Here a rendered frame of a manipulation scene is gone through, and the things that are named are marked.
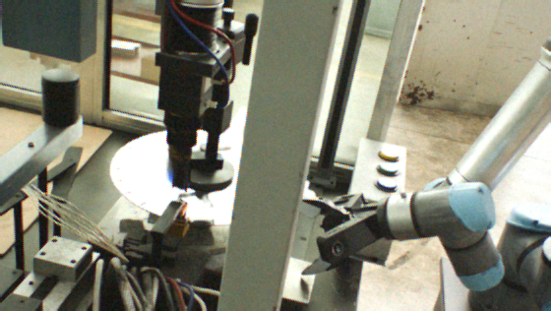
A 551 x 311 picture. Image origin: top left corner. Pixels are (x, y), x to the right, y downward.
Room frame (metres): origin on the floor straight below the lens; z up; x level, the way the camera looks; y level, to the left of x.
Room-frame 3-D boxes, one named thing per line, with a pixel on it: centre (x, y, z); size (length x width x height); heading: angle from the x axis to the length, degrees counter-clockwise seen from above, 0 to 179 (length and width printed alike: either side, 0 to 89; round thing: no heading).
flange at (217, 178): (1.00, 0.12, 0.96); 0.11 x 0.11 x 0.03
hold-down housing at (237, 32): (0.93, 0.11, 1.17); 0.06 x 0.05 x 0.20; 164
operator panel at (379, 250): (1.24, -0.23, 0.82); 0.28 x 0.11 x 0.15; 173
